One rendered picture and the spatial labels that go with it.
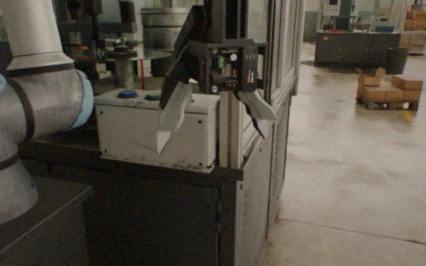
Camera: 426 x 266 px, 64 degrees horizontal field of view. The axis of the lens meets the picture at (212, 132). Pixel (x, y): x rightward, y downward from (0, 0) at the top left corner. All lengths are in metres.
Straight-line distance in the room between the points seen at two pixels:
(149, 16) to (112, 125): 1.11
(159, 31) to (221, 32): 1.48
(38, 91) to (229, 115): 0.37
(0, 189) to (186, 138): 0.35
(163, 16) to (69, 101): 1.19
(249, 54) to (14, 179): 0.47
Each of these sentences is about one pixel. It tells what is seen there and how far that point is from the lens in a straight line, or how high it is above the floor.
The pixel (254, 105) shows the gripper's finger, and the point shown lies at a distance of 0.45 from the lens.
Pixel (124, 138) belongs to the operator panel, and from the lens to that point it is 0.81.
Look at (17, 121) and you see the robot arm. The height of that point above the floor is 0.91.
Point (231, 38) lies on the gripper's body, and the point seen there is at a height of 1.05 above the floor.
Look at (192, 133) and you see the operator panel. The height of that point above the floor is 0.84.
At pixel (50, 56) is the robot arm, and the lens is 0.70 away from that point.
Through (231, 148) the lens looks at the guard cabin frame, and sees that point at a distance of 0.76.
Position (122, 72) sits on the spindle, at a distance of 1.19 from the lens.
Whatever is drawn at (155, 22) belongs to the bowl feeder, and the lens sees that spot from 1.83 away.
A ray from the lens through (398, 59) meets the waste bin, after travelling 7.29.
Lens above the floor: 1.08
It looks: 19 degrees down
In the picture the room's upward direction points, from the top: straight up
